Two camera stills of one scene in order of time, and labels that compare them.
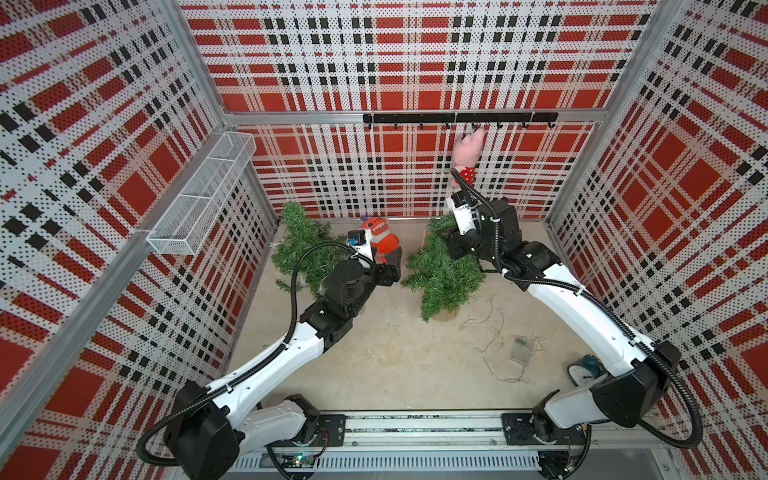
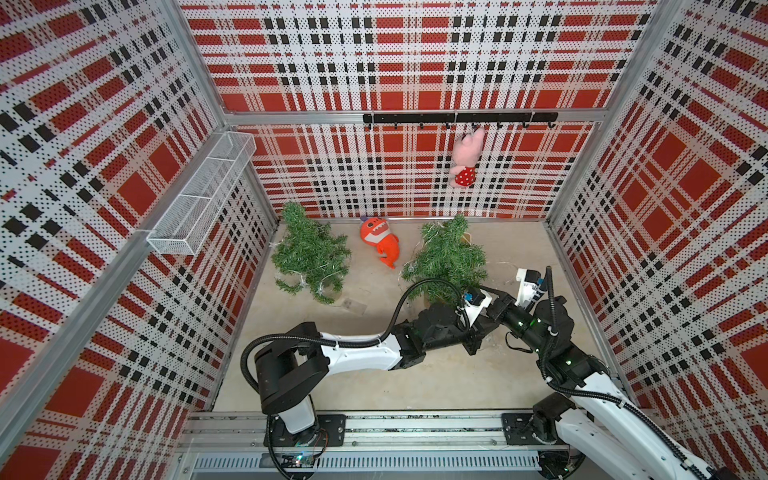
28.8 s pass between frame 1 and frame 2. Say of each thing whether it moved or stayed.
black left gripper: moved
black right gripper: moved
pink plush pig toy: stayed
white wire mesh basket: stayed
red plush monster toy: stayed
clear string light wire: moved
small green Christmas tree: stayed
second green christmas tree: stayed
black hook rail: stayed
